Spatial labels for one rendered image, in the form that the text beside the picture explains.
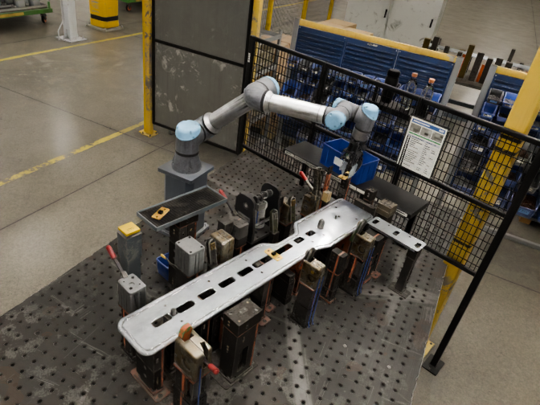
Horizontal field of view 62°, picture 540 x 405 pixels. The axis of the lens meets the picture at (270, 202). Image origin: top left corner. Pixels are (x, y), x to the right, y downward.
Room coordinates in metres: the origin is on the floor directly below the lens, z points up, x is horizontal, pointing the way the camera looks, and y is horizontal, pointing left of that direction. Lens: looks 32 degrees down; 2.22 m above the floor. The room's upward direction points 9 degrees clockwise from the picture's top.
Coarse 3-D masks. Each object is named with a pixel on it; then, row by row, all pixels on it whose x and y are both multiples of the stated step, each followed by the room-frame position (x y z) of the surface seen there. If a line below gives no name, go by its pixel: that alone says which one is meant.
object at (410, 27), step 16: (352, 0) 8.77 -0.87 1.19; (368, 0) 8.66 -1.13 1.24; (384, 0) 8.56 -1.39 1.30; (400, 0) 8.46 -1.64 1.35; (416, 0) 8.36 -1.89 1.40; (432, 0) 8.26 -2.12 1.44; (352, 16) 8.75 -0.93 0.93; (368, 16) 8.64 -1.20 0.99; (384, 16) 8.51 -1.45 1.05; (400, 16) 8.43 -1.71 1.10; (416, 16) 8.33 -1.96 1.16; (432, 16) 8.23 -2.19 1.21; (384, 32) 8.51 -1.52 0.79; (400, 32) 8.40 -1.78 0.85; (416, 32) 8.30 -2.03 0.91; (432, 32) 8.21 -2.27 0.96
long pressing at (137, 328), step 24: (312, 216) 1.87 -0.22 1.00; (360, 216) 1.95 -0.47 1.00; (288, 240) 1.64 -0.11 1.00; (312, 240) 1.67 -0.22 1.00; (336, 240) 1.71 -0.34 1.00; (240, 264) 1.42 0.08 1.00; (264, 264) 1.45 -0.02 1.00; (288, 264) 1.48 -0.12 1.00; (192, 288) 1.24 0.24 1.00; (216, 288) 1.26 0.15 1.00; (240, 288) 1.28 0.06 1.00; (144, 312) 1.09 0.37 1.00; (168, 312) 1.11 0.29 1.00; (192, 312) 1.13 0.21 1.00; (216, 312) 1.15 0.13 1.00; (144, 336) 0.99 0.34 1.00; (168, 336) 1.00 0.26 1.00
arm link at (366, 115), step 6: (360, 108) 1.84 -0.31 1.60; (366, 108) 1.82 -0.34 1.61; (372, 108) 1.82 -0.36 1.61; (360, 114) 1.82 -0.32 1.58; (366, 114) 1.81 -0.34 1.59; (372, 114) 1.81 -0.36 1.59; (354, 120) 1.83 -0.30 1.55; (360, 120) 1.82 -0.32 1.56; (366, 120) 1.81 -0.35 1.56; (372, 120) 1.81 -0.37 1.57; (354, 126) 1.85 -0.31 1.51; (360, 126) 1.82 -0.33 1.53; (366, 126) 1.81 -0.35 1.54; (372, 126) 1.82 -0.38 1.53; (366, 132) 1.81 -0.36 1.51
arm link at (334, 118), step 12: (252, 84) 1.91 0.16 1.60; (252, 96) 1.85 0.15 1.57; (264, 96) 1.83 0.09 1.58; (276, 96) 1.84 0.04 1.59; (252, 108) 1.87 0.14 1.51; (264, 108) 1.83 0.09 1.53; (276, 108) 1.81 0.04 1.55; (288, 108) 1.79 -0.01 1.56; (300, 108) 1.78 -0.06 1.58; (312, 108) 1.77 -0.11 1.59; (324, 108) 1.76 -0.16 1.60; (336, 108) 1.76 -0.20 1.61; (312, 120) 1.76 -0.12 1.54; (324, 120) 1.74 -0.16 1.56; (336, 120) 1.70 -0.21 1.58
